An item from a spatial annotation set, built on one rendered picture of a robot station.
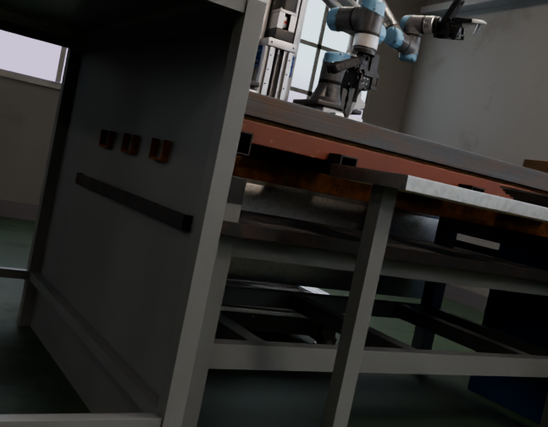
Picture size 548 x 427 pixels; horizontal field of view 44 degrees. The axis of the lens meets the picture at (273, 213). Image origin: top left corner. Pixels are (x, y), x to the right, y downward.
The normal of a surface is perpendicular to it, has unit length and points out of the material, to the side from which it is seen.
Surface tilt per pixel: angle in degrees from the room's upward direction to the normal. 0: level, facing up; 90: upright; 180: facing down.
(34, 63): 90
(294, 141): 90
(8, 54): 90
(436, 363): 90
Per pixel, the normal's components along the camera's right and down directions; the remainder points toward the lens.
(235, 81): 0.51, 0.15
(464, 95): -0.87, -0.15
